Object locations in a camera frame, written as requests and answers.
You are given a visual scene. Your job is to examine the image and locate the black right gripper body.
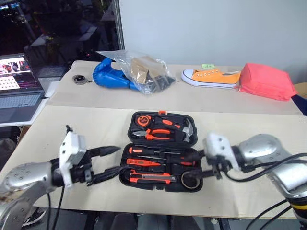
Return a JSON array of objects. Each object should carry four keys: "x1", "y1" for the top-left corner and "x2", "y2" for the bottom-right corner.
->
[{"x1": 207, "y1": 154, "x2": 232, "y2": 180}]

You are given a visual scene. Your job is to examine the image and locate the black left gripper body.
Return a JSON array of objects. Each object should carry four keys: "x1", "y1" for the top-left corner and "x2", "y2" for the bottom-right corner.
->
[{"x1": 69, "y1": 155, "x2": 96, "y2": 187}]

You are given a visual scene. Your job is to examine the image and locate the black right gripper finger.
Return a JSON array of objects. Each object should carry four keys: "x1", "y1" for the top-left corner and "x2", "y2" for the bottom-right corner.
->
[
  {"x1": 184, "y1": 169, "x2": 217, "y2": 180},
  {"x1": 184, "y1": 149, "x2": 210, "y2": 161}
]

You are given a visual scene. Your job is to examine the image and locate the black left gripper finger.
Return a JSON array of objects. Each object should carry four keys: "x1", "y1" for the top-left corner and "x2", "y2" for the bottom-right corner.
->
[
  {"x1": 86, "y1": 145, "x2": 122, "y2": 161},
  {"x1": 93, "y1": 165, "x2": 126, "y2": 185}
]

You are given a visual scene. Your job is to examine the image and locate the black tool case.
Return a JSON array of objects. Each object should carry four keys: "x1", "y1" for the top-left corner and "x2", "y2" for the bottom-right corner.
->
[{"x1": 118, "y1": 110, "x2": 204, "y2": 193}]

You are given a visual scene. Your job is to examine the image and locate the black tape roll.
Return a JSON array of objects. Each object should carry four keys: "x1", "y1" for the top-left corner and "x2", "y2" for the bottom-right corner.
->
[{"x1": 180, "y1": 170, "x2": 200, "y2": 189}]

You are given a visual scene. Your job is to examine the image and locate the short Phillips screwdriver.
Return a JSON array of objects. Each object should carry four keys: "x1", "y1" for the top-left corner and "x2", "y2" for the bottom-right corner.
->
[{"x1": 137, "y1": 154, "x2": 197, "y2": 166}]

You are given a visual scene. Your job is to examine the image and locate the long screwdriver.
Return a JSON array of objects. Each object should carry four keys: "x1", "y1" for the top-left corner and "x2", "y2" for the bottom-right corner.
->
[{"x1": 128, "y1": 146, "x2": 182, "y2": 156}]

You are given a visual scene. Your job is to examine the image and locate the orange test pen screwdriver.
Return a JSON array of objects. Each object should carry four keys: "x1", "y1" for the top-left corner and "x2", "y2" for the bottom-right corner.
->
[{"x1": 126, "y1": 158, "x2": 166, "y2": 167}]

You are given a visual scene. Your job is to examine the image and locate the orange black utility knife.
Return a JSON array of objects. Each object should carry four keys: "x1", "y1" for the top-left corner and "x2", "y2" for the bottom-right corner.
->
[{"x1": 129, "y1": 168, "x2": 177, "y2": 185}]

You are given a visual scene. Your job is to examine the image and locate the claw hammer black orange grip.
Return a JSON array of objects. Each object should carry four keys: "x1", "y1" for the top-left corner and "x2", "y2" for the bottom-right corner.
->
[{"x1": 153, "y1": 115, "x2": 195, "y2": 142}]

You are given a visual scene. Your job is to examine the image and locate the orange black tape measure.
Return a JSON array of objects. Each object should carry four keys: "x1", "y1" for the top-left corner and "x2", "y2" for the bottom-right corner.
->
[{"x1": 135, "y1": 115, "x2": 152, "y2": 128}]

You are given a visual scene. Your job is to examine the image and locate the dark rounded shape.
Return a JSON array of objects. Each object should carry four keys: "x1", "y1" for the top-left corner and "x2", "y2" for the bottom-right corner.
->
[{"x1": 112, "y1": 213, "x2": 138, "y2": 230}]

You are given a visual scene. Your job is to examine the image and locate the black white-soled sneaker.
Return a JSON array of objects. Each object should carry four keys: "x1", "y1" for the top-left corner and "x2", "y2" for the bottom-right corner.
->
[{"x1": 22, "y1": 207, "x2": 48, "y2": 228}]

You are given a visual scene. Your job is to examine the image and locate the blue plastic bag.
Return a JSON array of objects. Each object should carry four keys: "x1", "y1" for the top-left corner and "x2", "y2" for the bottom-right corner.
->
[{"x1": 92, "y1": 57, "x2": 139, "y2": 92}]

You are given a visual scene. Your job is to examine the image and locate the clear plastic bag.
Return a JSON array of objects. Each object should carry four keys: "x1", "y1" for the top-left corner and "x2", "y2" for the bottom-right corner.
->
[{"x1": 95, "y1": 50, "x2": 176, "y2": 96}]

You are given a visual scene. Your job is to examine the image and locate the small round metal tin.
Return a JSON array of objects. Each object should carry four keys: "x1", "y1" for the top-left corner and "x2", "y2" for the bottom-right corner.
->
[{"x1": 72, "y1": 74, "x2": 87, "y2": 85}]

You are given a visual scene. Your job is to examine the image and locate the orange canvas sneaker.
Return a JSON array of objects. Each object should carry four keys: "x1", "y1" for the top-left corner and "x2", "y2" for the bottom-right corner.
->
[{"x1": 180, "y1": 68, "x2": 241, "y2": 90}]

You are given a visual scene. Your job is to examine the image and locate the brown cardboard packet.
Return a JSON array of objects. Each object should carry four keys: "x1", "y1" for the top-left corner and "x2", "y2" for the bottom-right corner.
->
[{"x1": 130, "y1": 56, "x2": 167, "y2": 85}]

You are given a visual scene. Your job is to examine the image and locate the pink red fabric bag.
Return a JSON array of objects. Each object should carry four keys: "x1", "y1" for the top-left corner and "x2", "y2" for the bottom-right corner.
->
[{"x1": 236, "y1": 62, "x2": 298, "y2": 102}]

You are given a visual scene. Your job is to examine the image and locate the open laptop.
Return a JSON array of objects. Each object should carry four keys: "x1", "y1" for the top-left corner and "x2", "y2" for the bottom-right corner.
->
[{"x1": 0, "y1": 53, "x2": 46, "y2": 127}]

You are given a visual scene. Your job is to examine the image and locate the dark blue chair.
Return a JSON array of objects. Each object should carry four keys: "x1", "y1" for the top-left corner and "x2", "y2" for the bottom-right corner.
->
[{"x1": 291, "y1": 94, "x2": 307, "y2": 116}]

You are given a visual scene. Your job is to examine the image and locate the brown cardboard box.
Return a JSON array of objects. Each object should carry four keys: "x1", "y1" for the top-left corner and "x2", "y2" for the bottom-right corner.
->
[{"x1": 293, "y1": 82, "x2": 307, "y2": 99}]

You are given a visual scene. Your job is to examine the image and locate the lit background monitor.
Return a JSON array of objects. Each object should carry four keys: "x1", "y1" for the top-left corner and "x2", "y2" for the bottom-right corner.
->
[{"x1": 0, "y1": 2, "x2": 19, "y2": 11}]

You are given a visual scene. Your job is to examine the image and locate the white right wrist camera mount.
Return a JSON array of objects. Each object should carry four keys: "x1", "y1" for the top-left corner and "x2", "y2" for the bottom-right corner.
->
[{"x1": 203, "y1": 132, "x2": 241, "y2": 172}]

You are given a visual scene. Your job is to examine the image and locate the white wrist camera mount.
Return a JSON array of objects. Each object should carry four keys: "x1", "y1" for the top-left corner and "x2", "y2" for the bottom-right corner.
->
[
  {"x1": 203, "y1": 132, "x2": 241, "y2": 172},
  {"x1": 59, "y1": 131, "x2": 88, "y2": 188}
]

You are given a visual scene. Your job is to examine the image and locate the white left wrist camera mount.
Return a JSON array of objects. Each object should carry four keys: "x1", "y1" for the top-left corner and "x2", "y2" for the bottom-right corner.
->
[{"x1": 59, "y1": 131, "x2": 88, "y2": 188}]

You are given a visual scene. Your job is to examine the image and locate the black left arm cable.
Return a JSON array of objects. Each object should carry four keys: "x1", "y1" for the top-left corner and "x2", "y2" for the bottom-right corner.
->
[{"x1": 45, "y1": 185, "x2": 66, "y2": 230}]

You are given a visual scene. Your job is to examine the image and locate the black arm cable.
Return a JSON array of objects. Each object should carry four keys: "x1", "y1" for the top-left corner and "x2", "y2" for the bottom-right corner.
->
[
  {"x1": 221, "y1": 152, "x2": 307, "y2": 183},
  {"x1": 45, "y1": 185, "x2": 66, "y2": 230}
]

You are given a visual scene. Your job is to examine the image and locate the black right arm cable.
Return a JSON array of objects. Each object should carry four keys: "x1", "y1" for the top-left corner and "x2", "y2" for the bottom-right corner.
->
[{"x1": 221, "y1": 152, "x2": 307, "y2": 183}]

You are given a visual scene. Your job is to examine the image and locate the orange handled pliers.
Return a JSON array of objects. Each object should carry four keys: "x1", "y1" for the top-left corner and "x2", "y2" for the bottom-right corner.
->
[{"x1": 131, "y1": 128, "x2": 172, "y2": 141}]

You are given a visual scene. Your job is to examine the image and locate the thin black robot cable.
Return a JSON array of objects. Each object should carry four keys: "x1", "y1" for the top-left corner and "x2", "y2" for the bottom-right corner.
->
[{"x1": 245, "y1": 198, "x2": 307, "y2": 230}]

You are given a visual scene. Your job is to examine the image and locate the metal frame pillar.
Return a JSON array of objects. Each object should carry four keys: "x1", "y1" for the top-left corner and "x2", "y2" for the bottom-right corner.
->
[{"x1": 112, "y1": 0, "x2": 126, "y2": 50}]

